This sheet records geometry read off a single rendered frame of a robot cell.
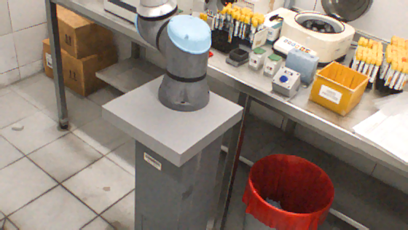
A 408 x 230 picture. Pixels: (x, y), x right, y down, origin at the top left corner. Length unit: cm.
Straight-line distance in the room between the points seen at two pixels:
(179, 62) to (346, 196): 118
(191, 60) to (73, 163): 139
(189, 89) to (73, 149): 140
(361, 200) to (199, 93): 112
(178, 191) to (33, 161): 126
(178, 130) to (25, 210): 123
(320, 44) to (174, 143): 76
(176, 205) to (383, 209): 105
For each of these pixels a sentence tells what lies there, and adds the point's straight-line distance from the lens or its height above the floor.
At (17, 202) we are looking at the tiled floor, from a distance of 219.
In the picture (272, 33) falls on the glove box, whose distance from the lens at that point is 168.
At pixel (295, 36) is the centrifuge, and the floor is 96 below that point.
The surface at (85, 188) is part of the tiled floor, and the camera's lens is 219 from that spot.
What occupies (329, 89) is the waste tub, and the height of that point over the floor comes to 95.
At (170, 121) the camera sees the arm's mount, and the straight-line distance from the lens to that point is 110.
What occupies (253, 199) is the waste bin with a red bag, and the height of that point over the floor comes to 41.
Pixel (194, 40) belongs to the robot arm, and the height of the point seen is 113.
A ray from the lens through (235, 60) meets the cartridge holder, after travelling 150.
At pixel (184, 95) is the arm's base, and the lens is 113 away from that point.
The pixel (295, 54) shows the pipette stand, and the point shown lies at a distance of 144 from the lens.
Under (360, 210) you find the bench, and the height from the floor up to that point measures 27.
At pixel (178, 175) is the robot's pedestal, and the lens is 123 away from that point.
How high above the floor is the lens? 158
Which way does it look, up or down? 36 degrees down
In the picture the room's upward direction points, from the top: 8 degrees clockwise
